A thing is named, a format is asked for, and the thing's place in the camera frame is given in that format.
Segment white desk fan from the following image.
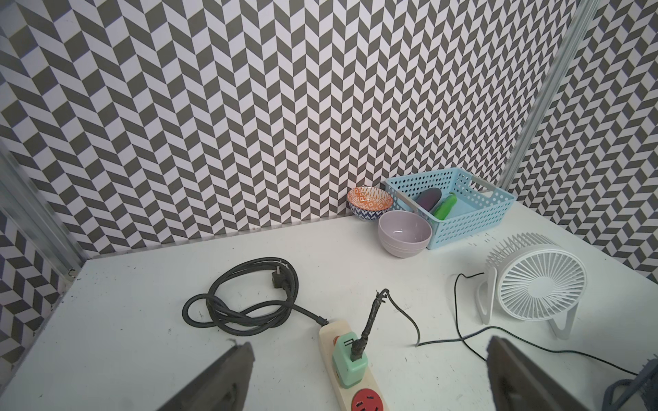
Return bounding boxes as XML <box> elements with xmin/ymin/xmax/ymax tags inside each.
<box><xmin>475</xmin><ymin>232</ymin><xmax>588</xmax><ymax>340</ymax></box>

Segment dark blue desk fan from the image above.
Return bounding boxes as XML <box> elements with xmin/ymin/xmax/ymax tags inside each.
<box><xmin>601</xmin><ymin>358</ymin><xmax>657</xmax><ymax>411</ymax></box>

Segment lilac plastic bowl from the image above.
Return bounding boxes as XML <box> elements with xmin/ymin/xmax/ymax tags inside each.
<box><xmin>378</xmin><ymin>210</ymin><xmax>433</xmax><ymax>259</ymax></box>

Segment purple eggplant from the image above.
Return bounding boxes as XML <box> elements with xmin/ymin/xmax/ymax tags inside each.
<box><xmin>416</xmin><ymin>188</ymin><xmax>442</xmax><ymax>212</ymax></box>

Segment orange patterned bowl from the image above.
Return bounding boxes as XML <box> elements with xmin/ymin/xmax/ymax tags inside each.
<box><xmin>347</xmin><ymin>187</ymin><xmax>393</xmax><ymax>221</ymax></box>

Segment light blue plastic basket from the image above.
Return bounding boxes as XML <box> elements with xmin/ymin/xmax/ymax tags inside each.
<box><xmin>384</xmin><ymin>168</ymin><xmax>516</xmax><ymax>250</ymax></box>

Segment cream power strip red sockets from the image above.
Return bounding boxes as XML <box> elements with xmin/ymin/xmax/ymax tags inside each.
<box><xmin>319</xmin><ymin>320</ymin><xmax>390</xmax><ymax>411</ymax></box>

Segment green cucumber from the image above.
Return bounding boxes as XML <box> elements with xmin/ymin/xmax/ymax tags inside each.
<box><xmin>433</xmin><ymin>194</ymin><xmax>459</xmax><ymax>221</ymax></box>

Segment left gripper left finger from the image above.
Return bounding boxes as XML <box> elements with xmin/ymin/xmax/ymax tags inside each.
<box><xmin>159</xmin><ymin>342</ymin><xmax>255</xmax><ymax>411</ymax></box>

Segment black power strip cord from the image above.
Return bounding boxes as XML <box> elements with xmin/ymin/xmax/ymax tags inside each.
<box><xmin>182</xmin><ymin>256</ymin><xmax>330</xmax><ymax>337</ymax></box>

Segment green power adapter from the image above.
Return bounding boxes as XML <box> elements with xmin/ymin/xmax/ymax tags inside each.
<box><xmin>332</xmin><ymin>332</ymin><xmax>368</xmax><ymax>389</ymax></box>

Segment black cable of adapter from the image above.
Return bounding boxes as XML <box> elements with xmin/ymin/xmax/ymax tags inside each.
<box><xmin>349</xmin><ymin>271</ymin><xmax>638</xmax><ymax>377</ymax></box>

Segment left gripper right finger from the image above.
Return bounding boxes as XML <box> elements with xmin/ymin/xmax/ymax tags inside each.
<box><xmin>487</xmin><ymin>337</ymin><xmax>585</xmax><ymax>411</ymax></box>

